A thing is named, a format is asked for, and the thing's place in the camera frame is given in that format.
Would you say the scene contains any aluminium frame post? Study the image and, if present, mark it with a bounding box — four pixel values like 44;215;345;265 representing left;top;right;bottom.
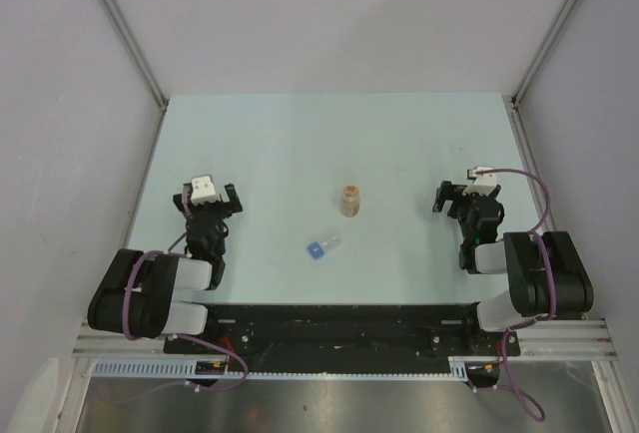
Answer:
511;0;605;105
74;0;169;110

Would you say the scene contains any left aluminium frame post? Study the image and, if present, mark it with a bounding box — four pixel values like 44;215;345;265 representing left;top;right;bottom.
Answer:
74;0;169;110

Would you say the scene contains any grey slotted cable duct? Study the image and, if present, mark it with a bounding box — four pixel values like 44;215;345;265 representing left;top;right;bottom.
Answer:
92;356;470;383

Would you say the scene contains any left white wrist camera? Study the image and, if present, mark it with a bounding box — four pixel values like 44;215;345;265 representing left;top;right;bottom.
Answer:
190;175;220;206

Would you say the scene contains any aluminium front beam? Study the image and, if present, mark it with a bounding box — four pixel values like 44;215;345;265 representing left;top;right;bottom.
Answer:
72;320;617;361

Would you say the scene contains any clear pill bottle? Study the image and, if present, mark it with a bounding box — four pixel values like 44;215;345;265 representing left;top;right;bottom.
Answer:
340;185;360;217

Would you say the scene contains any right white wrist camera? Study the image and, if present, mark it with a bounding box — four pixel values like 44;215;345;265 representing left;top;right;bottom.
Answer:
463;166;498;196

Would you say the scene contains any right aluminium frame post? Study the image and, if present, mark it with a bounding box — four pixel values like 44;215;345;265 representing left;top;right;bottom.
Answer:
511;0;605;105

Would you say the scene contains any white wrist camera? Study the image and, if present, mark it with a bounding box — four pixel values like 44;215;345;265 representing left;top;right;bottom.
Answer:
463;166;498;196
190;175;220;206

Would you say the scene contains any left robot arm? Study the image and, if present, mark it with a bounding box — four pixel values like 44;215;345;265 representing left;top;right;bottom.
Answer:
87;176;243;353

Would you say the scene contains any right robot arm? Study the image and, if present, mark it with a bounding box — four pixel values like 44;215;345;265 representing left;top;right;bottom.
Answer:
432;179;594;354

